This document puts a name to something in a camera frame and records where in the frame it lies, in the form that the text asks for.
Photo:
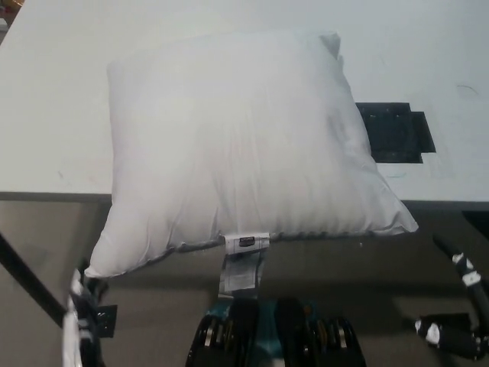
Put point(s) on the white pillow with label tag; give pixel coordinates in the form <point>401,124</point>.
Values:
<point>237,145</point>

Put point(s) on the black taped floor plate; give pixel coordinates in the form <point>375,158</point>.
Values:
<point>107,321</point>

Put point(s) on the black diagonal table leg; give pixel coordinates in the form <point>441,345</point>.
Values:
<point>26,275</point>

